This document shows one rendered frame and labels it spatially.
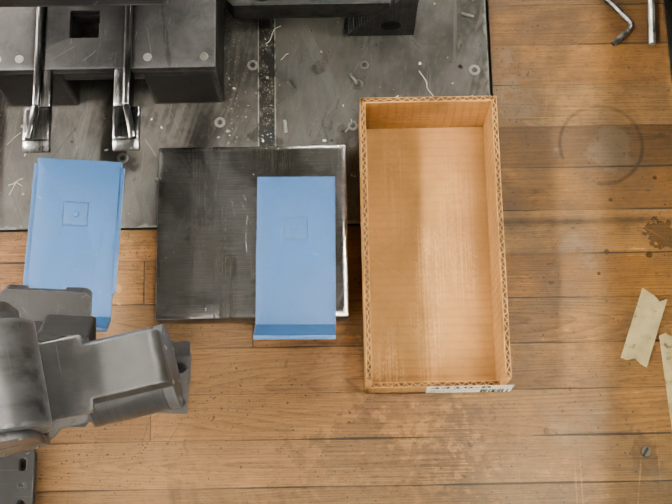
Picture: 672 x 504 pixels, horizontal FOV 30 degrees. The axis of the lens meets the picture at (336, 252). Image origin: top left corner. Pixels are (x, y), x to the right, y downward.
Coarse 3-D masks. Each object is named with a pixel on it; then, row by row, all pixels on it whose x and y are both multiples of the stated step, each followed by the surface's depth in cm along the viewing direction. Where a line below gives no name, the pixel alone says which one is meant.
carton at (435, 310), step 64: (384, 128) 116; (448, 128) 116; (384, 192) 114; (448, 192) 114; (384, 256) 113; (448, 256) 113; (384, 320) 111; (448, 320) 111; (384, 384) 107; (448, 384) 107
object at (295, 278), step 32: (288, 192) 112; (320, 192) 112; (320, 224) 112; (256, 256) 111; (288, 256) 111; (320, 256) 111; (256, 288) 110; (288, 288) 110; (320, 288) 110; (256, 320) 109; (288, 320) 109; (320, 320) 109
